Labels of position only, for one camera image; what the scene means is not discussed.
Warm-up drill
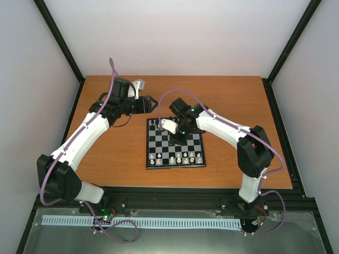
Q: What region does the electronics board green led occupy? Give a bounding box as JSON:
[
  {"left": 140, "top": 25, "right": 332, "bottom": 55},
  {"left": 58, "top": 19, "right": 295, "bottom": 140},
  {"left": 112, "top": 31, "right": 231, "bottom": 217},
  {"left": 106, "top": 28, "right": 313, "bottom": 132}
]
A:
[{"left": 101, "top": 207, "right": 116, "bottom": 222}]

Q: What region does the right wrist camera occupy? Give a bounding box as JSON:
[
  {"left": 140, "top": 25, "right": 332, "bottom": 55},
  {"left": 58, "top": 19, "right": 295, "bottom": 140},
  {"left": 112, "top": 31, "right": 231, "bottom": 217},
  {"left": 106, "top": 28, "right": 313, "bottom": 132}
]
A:
[{"left": 159, "top": 119, "right": 178, "bottom": 134}]

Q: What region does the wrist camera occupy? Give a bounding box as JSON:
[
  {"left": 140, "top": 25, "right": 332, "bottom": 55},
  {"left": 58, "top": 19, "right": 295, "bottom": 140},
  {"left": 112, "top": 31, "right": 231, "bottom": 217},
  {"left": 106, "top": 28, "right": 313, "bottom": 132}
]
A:
[
  {"left": 159, "top": 119, "right": 178, "bottom": 134},
  {"left": 128, "top": 79, "right": 145, "bottom": 99}
]

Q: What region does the black aluminium rail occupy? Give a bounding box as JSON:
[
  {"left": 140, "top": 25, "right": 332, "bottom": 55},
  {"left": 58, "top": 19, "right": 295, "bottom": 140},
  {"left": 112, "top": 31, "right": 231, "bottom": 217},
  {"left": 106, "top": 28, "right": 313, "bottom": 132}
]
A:
[{"left": 34, "top": 185, "right": 316, "bottom": 219}]

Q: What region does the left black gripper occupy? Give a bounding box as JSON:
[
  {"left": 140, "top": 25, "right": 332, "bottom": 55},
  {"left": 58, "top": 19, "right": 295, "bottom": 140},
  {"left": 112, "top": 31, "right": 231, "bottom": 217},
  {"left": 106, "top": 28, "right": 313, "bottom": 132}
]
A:
[{"left": 120, "top": 95, "right": 158, "bottom": 114}]

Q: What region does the black frame post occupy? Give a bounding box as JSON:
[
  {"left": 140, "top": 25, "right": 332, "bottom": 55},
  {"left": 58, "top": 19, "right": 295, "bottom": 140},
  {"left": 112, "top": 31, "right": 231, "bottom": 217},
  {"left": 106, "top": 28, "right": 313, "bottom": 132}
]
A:
[
  {"left": 266, "top": 0, "right": 323, "bottom": 81},
  {"left": 33, "top": 0, "right": 85, "bottom": 80}
]

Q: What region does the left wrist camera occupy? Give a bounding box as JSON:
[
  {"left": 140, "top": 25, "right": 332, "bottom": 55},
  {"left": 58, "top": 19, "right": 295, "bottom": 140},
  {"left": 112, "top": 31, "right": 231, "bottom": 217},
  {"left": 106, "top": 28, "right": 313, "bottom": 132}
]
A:
[{"left": 128, "top": 79, "right": 145, "bottom": 99}]

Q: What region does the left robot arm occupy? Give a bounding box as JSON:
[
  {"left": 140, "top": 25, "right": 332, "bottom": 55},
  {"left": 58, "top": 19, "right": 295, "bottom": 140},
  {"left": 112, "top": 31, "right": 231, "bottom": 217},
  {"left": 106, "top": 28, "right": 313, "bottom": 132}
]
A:
[{"left": 37, "top": 78, "right": 158, "bottom": 213}]

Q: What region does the black magnetic chess board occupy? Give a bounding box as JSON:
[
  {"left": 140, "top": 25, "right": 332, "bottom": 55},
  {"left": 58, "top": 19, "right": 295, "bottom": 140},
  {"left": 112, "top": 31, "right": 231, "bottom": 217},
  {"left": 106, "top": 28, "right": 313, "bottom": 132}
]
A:
[{"left": 146, "top": 118, "right": 207, "bottom": 170}]

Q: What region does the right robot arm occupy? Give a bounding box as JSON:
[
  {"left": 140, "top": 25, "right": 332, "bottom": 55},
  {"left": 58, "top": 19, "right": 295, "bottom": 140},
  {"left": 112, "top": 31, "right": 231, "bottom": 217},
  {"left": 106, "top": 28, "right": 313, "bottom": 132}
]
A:
[{"left": 159, "top": 98, "right": 274, "bottom": 204}]

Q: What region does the right black frame post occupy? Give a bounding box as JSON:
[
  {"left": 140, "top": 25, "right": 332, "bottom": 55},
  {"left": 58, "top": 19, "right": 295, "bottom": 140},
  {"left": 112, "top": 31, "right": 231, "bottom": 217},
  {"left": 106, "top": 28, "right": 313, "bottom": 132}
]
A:
[{"left": 266, "top": 0, "right": 323, "bottom": 81}]

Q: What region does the light blue cable duct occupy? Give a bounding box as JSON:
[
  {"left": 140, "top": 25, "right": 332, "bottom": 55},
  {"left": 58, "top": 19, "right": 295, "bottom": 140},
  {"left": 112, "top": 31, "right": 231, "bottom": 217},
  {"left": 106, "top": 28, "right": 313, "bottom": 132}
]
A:
[{"left": 41, "top": 215, "right": 242, "bottom": 231}]

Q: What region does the left black frame post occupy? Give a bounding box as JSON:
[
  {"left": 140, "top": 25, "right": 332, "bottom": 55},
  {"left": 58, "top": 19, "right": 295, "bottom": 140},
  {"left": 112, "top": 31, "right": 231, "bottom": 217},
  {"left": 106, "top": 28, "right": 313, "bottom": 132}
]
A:
[{"left": 33, "top": 0, "right": 85, "bottom": 80}]

